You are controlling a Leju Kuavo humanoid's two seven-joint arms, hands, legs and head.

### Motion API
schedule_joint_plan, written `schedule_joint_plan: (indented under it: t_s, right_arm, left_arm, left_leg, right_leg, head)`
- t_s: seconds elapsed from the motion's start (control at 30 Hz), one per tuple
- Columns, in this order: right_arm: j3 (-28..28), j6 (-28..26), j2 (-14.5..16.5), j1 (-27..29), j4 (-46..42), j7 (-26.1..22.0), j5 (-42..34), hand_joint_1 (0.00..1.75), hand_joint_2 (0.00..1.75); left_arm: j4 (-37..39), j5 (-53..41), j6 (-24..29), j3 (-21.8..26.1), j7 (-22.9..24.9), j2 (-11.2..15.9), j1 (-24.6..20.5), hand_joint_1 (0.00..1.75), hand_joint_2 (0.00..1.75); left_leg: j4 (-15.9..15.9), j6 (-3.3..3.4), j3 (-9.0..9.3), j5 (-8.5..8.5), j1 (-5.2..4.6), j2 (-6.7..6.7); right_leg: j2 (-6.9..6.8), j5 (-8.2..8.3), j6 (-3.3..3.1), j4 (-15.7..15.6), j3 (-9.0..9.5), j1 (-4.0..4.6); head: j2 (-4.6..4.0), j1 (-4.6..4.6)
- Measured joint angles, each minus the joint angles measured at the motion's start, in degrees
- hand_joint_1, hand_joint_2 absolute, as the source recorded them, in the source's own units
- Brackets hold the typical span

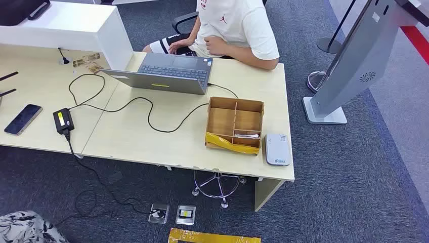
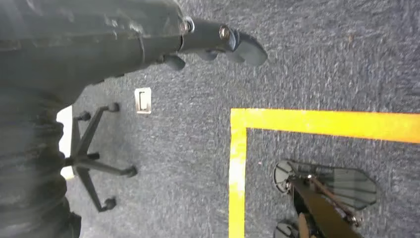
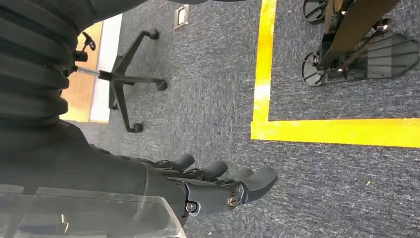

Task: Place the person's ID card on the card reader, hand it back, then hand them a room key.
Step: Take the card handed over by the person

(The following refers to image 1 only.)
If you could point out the person's left hand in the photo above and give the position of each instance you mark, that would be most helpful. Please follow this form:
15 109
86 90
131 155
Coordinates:
216 46

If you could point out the person's right hand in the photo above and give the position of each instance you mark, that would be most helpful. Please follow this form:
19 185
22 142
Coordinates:
182 45

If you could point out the person's right forearm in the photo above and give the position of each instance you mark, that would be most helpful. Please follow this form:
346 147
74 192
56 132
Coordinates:
195 32

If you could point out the person's left forearm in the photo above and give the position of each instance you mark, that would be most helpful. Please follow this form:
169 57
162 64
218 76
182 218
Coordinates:
249 59

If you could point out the person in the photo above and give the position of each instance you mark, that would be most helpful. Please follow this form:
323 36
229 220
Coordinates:
234 26

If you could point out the black office chair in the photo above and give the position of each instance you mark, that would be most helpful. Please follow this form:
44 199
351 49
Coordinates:
182 18

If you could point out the grey laptop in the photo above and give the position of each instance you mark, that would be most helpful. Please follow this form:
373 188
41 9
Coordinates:
167 82

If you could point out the cardboard organizer box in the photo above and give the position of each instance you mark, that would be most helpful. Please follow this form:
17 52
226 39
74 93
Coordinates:
221 120

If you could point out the small gold sticker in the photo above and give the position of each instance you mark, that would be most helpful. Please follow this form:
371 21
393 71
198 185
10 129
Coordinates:
95 68

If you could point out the long gold sticker sheet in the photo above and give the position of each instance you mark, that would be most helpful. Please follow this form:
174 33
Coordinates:
85 59

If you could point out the black sign stanchion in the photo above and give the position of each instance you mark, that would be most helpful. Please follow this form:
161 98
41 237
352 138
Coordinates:
330 45

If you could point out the white counter riser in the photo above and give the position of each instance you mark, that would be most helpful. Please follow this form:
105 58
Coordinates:
67 30

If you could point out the small black desk antenna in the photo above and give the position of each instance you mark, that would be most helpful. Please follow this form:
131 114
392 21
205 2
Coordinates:
65 60

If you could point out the black power adapter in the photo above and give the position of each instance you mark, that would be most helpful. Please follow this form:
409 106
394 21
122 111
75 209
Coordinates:
63 120

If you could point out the silver kiosk stand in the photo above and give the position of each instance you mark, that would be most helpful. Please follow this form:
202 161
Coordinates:
358 57

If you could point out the chrome stool base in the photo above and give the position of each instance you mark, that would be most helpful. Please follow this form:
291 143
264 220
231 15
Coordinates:
218 191

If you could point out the steel socket box yellow label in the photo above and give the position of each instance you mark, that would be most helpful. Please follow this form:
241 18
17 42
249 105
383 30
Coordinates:
185 214

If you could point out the black bag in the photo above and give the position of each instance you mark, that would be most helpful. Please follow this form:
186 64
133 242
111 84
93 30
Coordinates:
16 10

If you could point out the open steel socket box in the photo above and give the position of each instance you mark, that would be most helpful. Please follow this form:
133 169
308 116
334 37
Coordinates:
158 213

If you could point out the dark smartphone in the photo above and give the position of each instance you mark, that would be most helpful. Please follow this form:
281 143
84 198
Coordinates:
22 119

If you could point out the black rod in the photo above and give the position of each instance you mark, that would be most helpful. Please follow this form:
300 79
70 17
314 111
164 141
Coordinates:
8 76
7 92

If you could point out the wide yellow tape sheet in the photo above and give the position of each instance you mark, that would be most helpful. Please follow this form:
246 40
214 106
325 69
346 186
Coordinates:
214 237

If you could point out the black white patterned cloth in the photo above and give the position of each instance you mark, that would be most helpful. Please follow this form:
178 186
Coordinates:
26 228

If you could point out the chrome stanchion post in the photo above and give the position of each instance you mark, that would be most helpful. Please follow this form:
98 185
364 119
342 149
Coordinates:
315 82

